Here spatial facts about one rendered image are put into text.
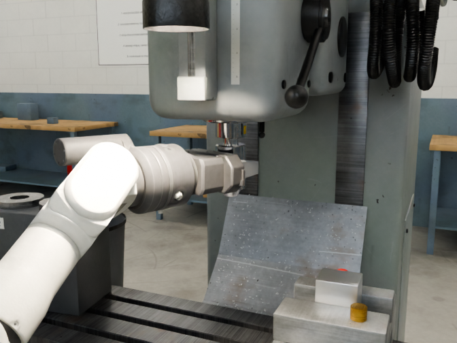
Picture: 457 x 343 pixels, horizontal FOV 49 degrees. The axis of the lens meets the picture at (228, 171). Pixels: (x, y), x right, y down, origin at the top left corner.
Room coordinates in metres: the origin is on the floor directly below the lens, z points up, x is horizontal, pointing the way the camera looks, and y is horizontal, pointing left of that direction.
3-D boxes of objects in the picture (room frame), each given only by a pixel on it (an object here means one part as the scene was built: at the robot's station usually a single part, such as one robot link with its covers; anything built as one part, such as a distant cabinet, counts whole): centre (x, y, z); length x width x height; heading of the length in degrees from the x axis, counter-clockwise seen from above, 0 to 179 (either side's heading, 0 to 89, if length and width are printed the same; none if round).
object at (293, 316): (0.64, -0.14, 1.03); 0.15 x 0.06 x 0.04; 68
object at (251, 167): (0.74, -0.02, 1.23); 0.06 x 0.02 x 0.03; 134
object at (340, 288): (0.69, -0.16, 1.05); 0.06 x 0.05 x 0.06; 68
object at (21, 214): (0.94, 0.36, 1.04); 0.22 x 0.12 x 0.20; 74
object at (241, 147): (0.76, 0.00, 1.26); 0.05 x 0.05 x 0.01
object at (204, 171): (0.70, 0.06, 1.23); 0.13 x 0.12 x 0.10; 44
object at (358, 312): (0.63, -0.18, 1.06); 0.02 x 0.02 x 0.02
